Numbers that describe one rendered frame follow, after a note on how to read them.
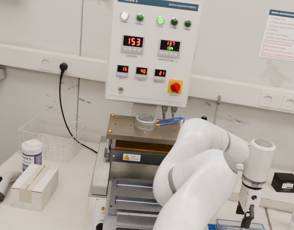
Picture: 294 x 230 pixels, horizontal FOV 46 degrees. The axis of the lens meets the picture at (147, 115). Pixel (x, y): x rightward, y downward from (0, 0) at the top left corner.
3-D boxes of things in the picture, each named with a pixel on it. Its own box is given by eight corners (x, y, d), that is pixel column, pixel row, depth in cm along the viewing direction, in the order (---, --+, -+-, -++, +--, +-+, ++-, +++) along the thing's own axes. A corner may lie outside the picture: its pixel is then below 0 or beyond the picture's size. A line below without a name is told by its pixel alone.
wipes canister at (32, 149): (28, 165, 159) (27, 136, 154) (45, 169, 158) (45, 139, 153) (18, 175, 151) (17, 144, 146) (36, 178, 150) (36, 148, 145)
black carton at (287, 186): (270, 184, 161) (274, 171, 158) (288, 185, 162) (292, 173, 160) (276, 192, 155) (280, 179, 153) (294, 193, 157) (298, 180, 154)
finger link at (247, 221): (255, 218, 121) (250, 233, 123) (252, 212, 124) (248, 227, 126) (246, 217, 121) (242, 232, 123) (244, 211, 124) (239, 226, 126)
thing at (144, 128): (109, 128, 144) (112, 99, 139) (182, 135, 146) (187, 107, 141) (104, 156, 121) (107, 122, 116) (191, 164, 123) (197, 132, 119)
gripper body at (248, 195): (267, 190, 118) (259, 216, 122) (259, 174, 128) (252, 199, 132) (246, 187, 118) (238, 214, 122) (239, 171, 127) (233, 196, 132)
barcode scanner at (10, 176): (9, 175, 151) (8, 159, 148) (26, 178, 150) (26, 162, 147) (-19, 201, 132) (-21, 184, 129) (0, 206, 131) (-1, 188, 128)
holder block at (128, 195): (111, 183, 115) (112, 176, 114) (170, 188, 117) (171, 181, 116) (107, 215, 100) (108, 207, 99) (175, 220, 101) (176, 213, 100)
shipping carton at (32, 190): (31, 180, 149) (31, 162, 145) (60, 186, 147) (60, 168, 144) (8, 206, 132) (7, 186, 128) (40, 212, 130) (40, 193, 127)
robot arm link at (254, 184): (270, 184, 118) (268, 191, 119) (262, 170, 126) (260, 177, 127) (246, 181, 118) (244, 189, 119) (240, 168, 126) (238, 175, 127)
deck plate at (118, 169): (101, 136, 157) (101, 134, 157) (176, 143, 160) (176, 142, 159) (87, 196, 115) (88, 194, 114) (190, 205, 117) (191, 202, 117)
